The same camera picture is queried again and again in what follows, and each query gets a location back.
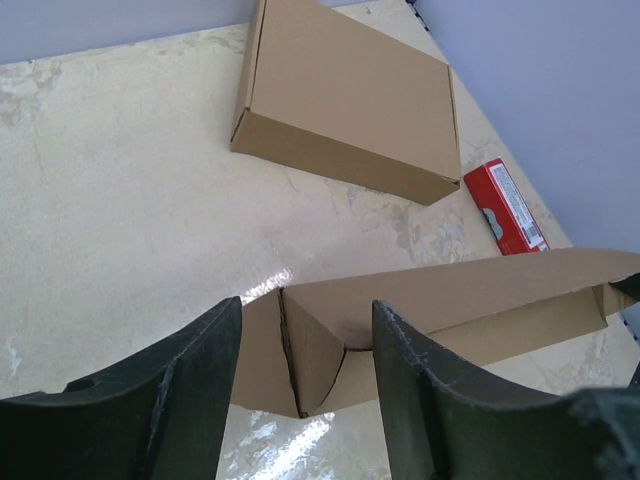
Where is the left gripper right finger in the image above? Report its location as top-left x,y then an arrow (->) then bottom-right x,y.
372,301 -> 639,479

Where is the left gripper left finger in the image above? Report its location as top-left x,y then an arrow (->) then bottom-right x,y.
1,297 -> 242,479

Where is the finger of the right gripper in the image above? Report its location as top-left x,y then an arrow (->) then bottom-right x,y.
610,273 -> 640,301

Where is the brown cardboard box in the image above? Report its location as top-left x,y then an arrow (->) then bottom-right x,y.
231,248 -> 639,418
230,1 -> 462,205

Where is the red rectangular box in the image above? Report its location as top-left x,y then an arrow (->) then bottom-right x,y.
464,158 -> 549,255

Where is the closed brown cardboard box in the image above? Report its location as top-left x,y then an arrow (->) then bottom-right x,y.
230,1 -> 462,205

